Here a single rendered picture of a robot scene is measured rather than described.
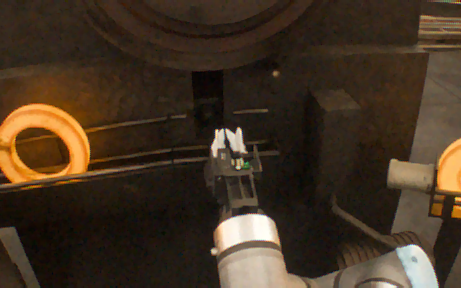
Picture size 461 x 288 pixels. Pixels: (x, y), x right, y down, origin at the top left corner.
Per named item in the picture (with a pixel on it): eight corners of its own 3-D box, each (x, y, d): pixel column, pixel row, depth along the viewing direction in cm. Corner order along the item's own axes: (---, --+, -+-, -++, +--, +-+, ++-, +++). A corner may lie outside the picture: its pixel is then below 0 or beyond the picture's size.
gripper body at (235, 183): (257, 141, 64) (273, 205, 56) (253, 175, 71) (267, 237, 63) (207, 145, 63) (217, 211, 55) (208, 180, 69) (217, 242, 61)
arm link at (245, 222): (277, 265, 60) (212, 273, 59) (271, 238, 63) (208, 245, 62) (285, 236, 54) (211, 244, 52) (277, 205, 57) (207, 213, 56)
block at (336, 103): (298, 185, 94) (305, 87, 82) (331, 182, 95) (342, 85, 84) (312, 214, 85) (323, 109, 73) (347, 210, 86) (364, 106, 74)
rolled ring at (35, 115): (32, 208, 77) (35, 199, 80) (105, 174, 76) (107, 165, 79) (-23, 137, 67) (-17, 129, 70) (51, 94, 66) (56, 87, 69)
